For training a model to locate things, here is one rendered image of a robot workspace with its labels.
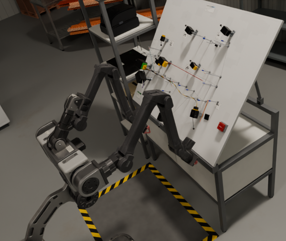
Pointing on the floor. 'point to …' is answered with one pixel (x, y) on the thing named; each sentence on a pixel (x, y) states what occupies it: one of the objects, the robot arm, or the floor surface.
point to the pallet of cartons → (25, 6)
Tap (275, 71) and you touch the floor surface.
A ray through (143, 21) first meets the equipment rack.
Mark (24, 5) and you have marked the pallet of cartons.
